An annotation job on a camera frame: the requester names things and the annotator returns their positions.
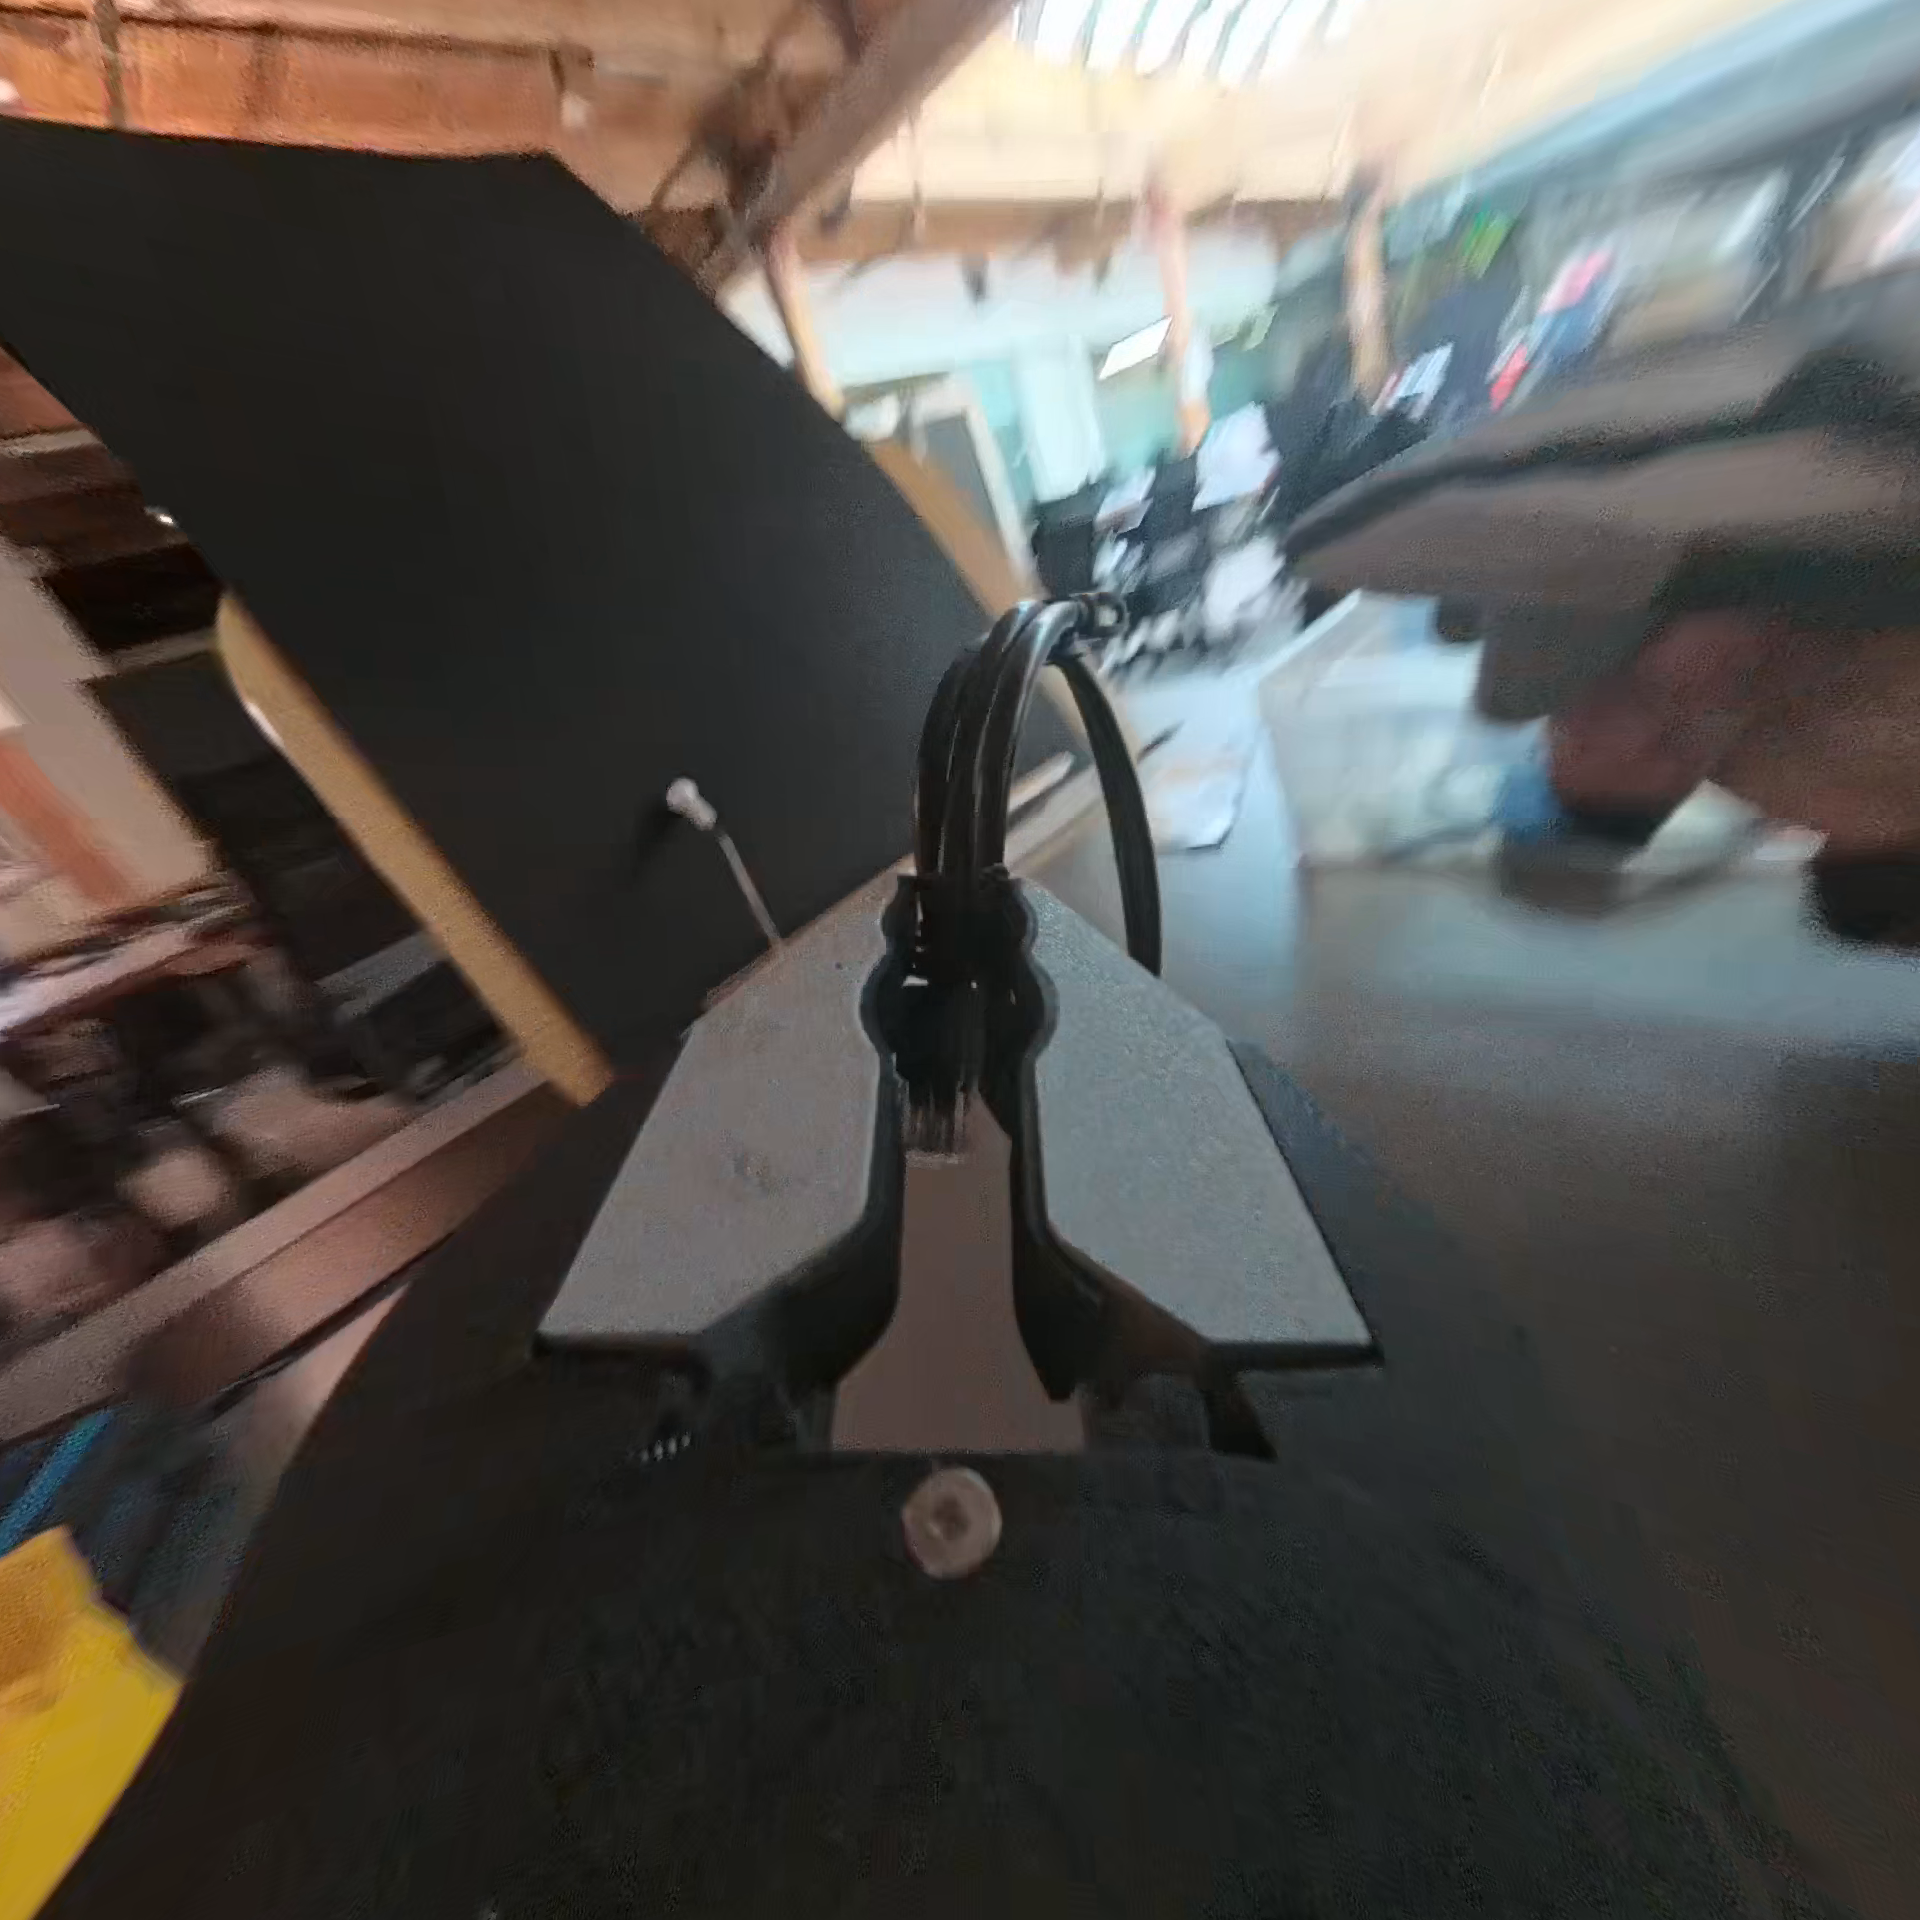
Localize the clear plastic organizer box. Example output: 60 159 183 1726
1258 592 1816 876

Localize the black ethernet cable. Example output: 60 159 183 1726
899 592 1169 1167

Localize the glossy flat tile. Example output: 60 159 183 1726
1155 729 1264 854

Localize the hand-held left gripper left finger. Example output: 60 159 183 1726
536 874 924 1402

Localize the row of black office chairs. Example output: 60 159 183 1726
1036 407 1307 649

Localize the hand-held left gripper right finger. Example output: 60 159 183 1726
1001 883 1378 1402

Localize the white pin with wire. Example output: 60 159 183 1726
664 777 782 950

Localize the black board with wooden frame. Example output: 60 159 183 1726
0 118 1098 1104

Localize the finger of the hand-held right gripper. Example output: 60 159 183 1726
1286 437 1920 728

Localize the yellow plastic bin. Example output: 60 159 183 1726
0 1527 184 1920

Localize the person's right hand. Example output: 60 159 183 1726
1545 600 1920 839

